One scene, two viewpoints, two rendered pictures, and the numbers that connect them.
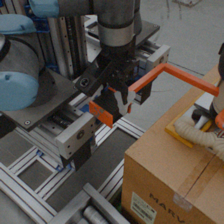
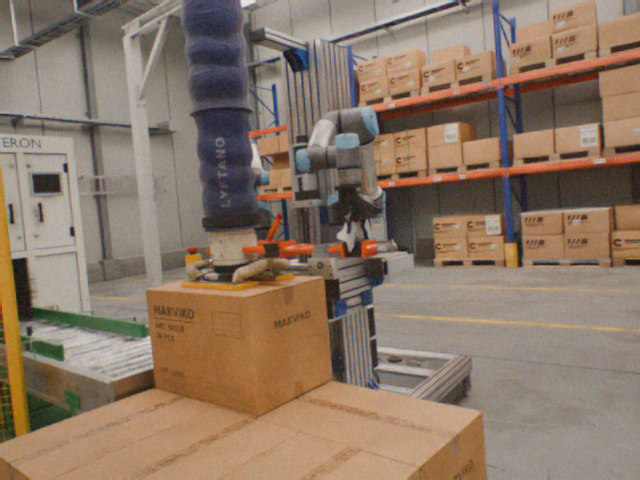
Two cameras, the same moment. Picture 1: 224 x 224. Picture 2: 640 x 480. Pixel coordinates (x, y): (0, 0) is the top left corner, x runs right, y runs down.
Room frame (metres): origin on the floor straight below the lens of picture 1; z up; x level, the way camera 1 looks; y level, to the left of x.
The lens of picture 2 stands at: (0.75, -2.38, 1.21)
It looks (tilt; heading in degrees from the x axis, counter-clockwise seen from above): 3 degrees down; 88
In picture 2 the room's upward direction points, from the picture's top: 5 degrees counter-clockwise
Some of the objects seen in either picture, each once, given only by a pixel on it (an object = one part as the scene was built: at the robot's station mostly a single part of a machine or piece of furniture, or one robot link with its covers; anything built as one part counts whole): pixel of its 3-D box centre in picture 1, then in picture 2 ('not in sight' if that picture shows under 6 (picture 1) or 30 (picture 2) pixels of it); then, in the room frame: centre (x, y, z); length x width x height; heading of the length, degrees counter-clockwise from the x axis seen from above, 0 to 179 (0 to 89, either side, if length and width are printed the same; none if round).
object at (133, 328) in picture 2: not in sight; (85, 318); (-0.71, 1.10, 0.60); 1.60 x 0.10 x 0.09; 137
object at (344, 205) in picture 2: not in sight; (349, 203); (0.93, -0.77, 1.21); 0.09 x 0.08 x 0.12; 137
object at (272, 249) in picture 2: not in sight; (280, 249); (0.69, -0.56, 1.07); 0.10 x 0.08 x 0.06; 47
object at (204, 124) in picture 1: (207, 105); (254, 272); (0.57, -0.32, 0.97); 0.34 x 0.10 x 0.05; 137
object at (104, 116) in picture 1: (110, 106); not in sight; (0.47, 0.01, 1.08); 0.09 x 0.08 x 0.05; 47
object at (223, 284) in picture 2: not in sight; (217, 280); (0.44, -0.46, 0.97); 0.34 x 0.10 x 0.05; 137
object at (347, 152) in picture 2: not in sight; (347, 152); (0.93, -0.78, 1.37); 0.09 x 0.08 x 0.11; 77
